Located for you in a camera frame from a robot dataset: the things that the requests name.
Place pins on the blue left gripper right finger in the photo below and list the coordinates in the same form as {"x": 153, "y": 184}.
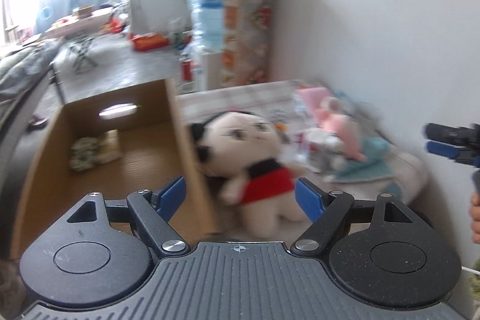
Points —
{"x": 311, "y": 199}

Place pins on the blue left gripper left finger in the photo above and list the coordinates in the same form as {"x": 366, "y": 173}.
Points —
{"x": 168, "y": 199}

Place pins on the white plush can toy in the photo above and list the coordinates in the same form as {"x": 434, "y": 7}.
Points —
{"x": 322, "y": 151}

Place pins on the light blue towel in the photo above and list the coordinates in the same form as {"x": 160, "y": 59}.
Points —
{"x": 374, "y": 167}

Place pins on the gold foil packet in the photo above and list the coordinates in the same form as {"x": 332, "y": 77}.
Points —
{"x": 108, "y": 147}

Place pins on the pink bunny plush toy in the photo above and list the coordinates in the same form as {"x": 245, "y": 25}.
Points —
{"x": 331, "y": 119}

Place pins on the pink sponge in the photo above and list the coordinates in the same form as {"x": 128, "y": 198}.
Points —
{"x": 307, "y": 100}

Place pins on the person right hand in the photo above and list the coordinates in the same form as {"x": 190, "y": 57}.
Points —
{"x": 475, "y": 215}

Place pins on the brown cardboard box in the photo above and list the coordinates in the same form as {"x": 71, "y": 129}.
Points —
{"x": 155, "y": 145}

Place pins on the black-haired plush doll red dress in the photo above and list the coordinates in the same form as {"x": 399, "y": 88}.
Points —
{"x": 244, "y": 150}

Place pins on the green crumpled cloth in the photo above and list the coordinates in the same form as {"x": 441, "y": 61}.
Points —
{"x": 83, "y": 154}

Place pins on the checkered pink mat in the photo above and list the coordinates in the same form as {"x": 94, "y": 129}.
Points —
{"x": 274, "y": 102}

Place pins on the white water dispenser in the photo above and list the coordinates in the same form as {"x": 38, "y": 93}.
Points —
{"x": 210, "y": 69}

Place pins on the red basket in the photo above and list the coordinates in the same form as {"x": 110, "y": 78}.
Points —
{"x": 147, "y": 42}

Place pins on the folding stool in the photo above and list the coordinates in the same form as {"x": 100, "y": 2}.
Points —
{"x": 80, "y": 45}

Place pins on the low table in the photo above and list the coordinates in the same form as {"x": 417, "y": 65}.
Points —
{"x": 72, "y": 25}

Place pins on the bed with grey blanket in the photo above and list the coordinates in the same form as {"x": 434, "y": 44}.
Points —
{"x": 22, "y": 70}

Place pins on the blue water bottle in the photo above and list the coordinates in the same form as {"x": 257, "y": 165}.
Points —
{"x": 208, "y": 24}

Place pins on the blue sofa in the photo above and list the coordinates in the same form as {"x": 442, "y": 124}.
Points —
{"x": 49, "y": 11}

